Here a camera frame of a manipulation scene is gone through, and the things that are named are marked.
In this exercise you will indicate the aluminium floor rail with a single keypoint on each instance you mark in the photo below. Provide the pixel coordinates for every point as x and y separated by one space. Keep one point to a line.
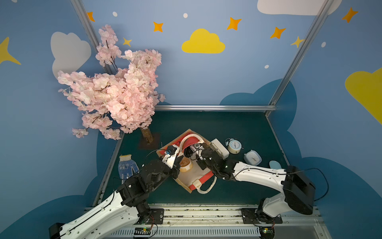
280 123
107 152

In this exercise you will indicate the aluminium left corner post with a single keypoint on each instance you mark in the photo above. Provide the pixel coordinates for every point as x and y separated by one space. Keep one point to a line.
86 23

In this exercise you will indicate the left small circuit board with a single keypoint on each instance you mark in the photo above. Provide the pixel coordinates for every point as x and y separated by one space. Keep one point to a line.
142 232

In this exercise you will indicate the small circuit board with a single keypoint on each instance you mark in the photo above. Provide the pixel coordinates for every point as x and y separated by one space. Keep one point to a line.
142 232
266 233

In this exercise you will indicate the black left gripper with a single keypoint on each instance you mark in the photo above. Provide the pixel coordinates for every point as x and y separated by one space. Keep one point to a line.
175 169

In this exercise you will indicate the aluminium left floor rail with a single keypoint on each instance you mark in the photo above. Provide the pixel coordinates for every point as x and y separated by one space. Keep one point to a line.
107 152

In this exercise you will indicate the white rectangular digital clock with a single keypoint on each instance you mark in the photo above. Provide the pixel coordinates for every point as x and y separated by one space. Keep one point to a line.
219 148

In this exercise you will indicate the light blue brush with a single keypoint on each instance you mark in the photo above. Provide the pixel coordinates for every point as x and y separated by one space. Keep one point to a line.
275 165

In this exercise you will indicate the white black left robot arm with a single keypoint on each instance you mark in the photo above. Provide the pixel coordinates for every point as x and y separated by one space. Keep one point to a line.
126 206

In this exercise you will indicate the aluminium back frame rail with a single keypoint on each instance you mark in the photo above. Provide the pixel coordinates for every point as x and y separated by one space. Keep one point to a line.
214 108

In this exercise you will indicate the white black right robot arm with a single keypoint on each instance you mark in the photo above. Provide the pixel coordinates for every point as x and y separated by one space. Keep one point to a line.
296 190

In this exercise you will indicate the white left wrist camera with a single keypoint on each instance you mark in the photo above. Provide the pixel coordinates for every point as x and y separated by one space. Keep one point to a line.
170 155

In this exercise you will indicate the right small circuit board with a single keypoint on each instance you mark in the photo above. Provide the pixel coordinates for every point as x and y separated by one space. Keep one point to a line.
266 233

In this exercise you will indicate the aluminium right corner post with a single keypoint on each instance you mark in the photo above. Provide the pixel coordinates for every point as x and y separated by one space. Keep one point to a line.
317 24

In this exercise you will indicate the blue white work glove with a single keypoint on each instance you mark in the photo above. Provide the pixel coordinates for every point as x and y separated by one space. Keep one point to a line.
126 167

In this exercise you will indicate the beige red canvas tote bag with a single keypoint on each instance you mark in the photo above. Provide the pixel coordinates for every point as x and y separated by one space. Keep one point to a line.
196 177

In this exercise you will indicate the light blue square alarm clock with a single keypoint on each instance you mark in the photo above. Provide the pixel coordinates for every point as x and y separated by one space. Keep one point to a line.
252 158

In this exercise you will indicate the pink cherry blossom tree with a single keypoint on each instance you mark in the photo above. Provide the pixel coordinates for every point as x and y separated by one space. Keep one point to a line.
115 103

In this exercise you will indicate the metal base rail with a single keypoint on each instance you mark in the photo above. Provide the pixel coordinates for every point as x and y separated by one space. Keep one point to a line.
227 221

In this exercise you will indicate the white round alarm clock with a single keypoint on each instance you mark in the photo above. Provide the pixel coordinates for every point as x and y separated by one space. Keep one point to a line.
233 145

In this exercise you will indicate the aluminium corner post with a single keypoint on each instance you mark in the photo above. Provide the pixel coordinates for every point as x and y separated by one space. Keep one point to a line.
86 23
317 24

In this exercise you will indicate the aluminium right floor rail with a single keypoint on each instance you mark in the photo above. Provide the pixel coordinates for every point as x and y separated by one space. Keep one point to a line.
280 123

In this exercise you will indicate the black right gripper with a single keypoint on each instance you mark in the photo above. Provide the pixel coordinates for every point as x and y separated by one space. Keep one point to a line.
204 154

